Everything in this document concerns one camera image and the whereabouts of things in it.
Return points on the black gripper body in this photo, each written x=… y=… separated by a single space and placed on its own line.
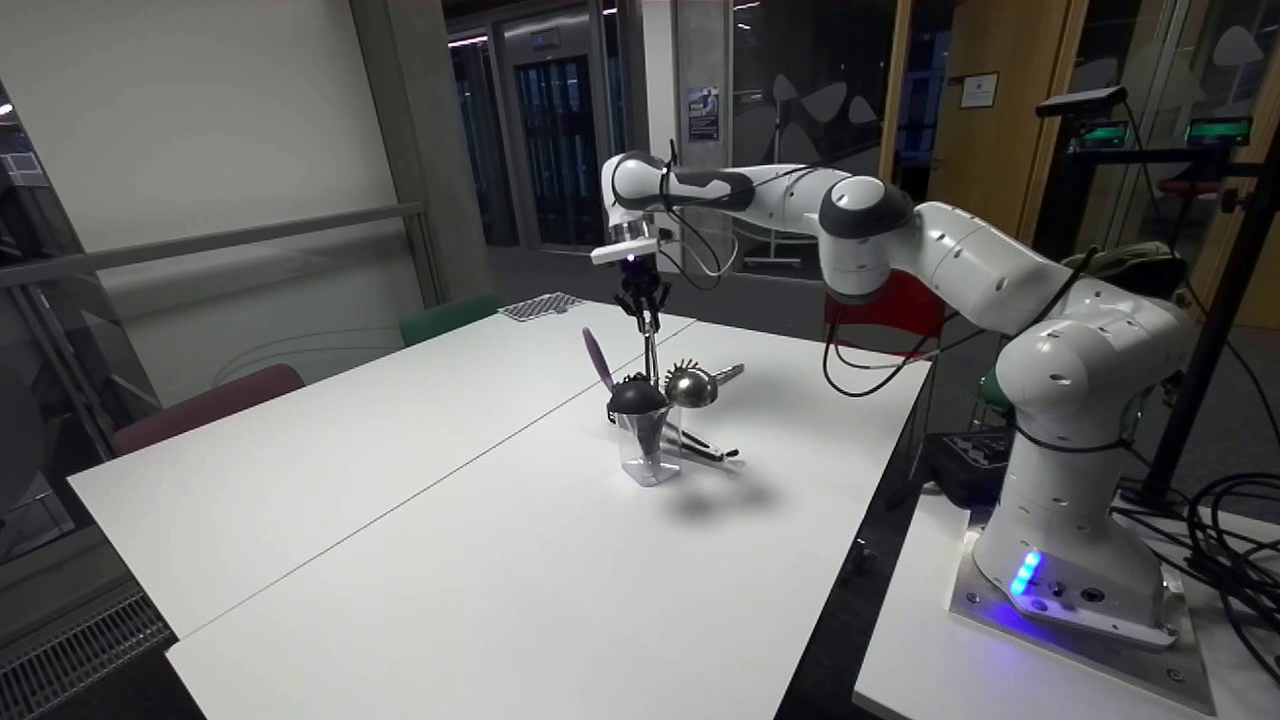
x=639 y=286

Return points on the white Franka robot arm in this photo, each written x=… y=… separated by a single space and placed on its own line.
x=1053 y=386

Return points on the clear plastic utensil holder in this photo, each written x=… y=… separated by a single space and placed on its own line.
x=647 y=456

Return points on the steel ladle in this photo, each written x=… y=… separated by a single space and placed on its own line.
x=691 y=386

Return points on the black plastic ladle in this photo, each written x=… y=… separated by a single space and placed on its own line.
x=639 y=397

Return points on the grey framed glass door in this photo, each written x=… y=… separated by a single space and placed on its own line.
x=561 y=132

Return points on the green chair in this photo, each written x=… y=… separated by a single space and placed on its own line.
x=447 y=321

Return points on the black control box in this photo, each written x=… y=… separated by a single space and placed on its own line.
x=962 y=467

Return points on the wooden door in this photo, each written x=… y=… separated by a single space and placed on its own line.
x=992 y=132

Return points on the white door sign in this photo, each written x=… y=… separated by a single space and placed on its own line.
x=979 y=88

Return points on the grey metal handrail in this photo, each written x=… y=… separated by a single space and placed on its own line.
x=201 y=244

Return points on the dark red chair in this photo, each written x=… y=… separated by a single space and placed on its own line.
x=201 y=406

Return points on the green lit sign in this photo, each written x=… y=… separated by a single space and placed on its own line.
x=1111 y=132
x=1218 y=130

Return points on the black equipment stand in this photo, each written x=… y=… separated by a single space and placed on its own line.
x=1200 y=265

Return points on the metal floor grille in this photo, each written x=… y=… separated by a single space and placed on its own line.
x=74 y=662

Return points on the small wall poster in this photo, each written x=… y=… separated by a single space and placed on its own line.
x=702 y=118

